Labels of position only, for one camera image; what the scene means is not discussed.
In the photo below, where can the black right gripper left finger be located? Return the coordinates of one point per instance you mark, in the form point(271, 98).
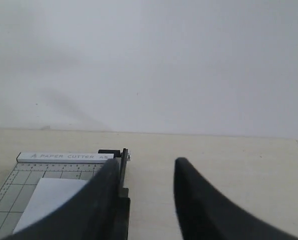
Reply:
point(88, 215)

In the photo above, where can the white paper sheet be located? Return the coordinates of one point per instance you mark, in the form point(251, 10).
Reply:
point(49, 195)

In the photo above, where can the black cutter blade lever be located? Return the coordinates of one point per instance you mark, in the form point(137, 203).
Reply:
point(118, 226)

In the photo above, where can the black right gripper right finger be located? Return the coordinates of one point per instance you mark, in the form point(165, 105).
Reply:
point(204, 213)

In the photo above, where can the grey paper cutter base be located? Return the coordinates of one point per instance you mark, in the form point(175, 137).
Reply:
point(30, 168)

